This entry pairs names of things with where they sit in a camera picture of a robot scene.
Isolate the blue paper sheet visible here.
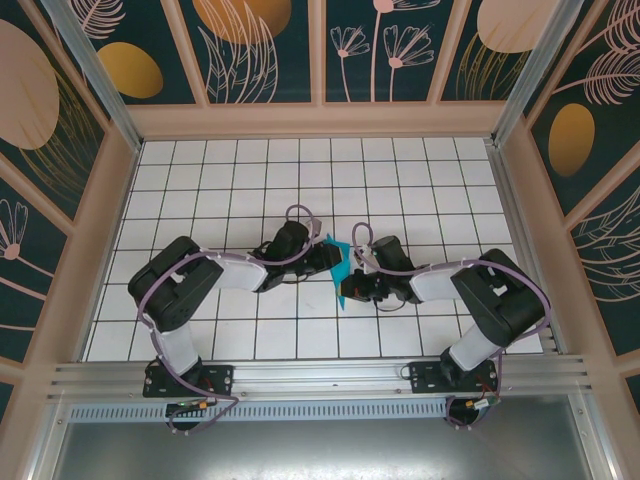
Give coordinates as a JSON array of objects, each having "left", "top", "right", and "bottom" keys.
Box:
[{"left": 324, "top": 232, "right": 352, "bottom": 310}]

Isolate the grey metal base sheet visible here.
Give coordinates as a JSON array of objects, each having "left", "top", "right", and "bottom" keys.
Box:
[{"left": 49, "top": 419, "right": 596, "bottom": 480}]

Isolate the gold disc and leaves panel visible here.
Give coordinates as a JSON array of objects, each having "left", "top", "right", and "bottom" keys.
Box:
[{"left": 177, "top": 0, "right": 321, "bottom": 106}]

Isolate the gold oval and feather panel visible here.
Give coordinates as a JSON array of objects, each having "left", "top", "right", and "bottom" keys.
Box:
[{"left": 522, "top": 0, "right": 640, "bottom": 216}]

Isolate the pale disc gold lines panel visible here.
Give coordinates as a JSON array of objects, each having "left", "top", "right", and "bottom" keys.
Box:
[{"left": 437, "top": 0, "right": 549, "bottom": 104}]

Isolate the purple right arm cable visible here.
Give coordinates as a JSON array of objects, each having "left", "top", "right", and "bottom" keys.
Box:
[{"left": 351, "top": 222, "right": 551, "bottom": 431}]

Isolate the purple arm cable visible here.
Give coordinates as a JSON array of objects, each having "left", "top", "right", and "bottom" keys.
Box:
[
  {"left": 138, "top": 203, "right": 321, "bottom": 437},
  {"left": 351, "top": 222, "right": 551, "bottom": 431}
]

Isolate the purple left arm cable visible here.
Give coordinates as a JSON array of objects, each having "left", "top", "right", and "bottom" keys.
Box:
[{"left": 138, "top": 203, "right": 321, "bottom": 437}]

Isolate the long aluminium base rail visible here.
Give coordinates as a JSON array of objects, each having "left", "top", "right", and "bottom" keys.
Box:
[{"left": 47, "top": 353, "right": 597, "bottom": 402}]

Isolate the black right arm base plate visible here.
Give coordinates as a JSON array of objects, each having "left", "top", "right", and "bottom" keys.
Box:
[{"left": 408, "top": 359, "right": 501, "bottom": 396}]

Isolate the slotted grey cable tray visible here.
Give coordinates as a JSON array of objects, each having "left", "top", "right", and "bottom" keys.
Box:
[{"left": 67, "top": 402, "right": 451, "bottom": 422}]

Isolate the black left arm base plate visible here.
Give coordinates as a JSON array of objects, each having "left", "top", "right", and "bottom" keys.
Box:
[{"left": 142, "top": 362, "right": 236, "bottom": 400}]

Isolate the aluminium side rail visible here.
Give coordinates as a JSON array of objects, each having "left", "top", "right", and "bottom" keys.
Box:
[{"left": 485, "top": 139, "right": 571, "bottom": 357}]

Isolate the pink flowers wall panel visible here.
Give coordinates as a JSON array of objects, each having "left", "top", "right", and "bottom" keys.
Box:
[{"left": 322, "top": 0, "right": 441, "bottom": 106}]

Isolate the gold oval wall panel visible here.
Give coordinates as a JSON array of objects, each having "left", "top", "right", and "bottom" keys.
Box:
[{"left": 52, "top": 0, "right": 209, "bottom": 109}]

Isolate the pale leaf outlines wall panel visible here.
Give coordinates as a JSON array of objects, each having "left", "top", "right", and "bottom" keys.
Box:
[{"left": 564, "top": 164, "right": 640, "bottom": 356}]

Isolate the aluminium corner post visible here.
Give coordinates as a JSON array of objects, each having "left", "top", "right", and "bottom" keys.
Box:
[
  {"left": 38, "top": 0, "right": 145, "bottom": 154},
  {"left": 488, "top": 0, "right": 596, "bottom": 147}
]

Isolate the aluminium lower frame rail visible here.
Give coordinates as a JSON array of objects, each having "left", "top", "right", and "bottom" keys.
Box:
[
  {"left": 569, "top": 394, "right": 619, "bottom": 480},
  {"left": 27, "top": 399, "right": 71, "bottom": 480}
]

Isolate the single flower wall panel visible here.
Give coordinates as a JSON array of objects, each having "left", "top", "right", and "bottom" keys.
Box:
[{"left": 0, "top": 172, "right": 71, "bottom": 364}]

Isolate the large pale disc wall panel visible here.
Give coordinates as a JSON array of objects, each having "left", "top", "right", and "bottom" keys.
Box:
[{"left": 0, "top": 0, "right": 110, "bottom": 226}]

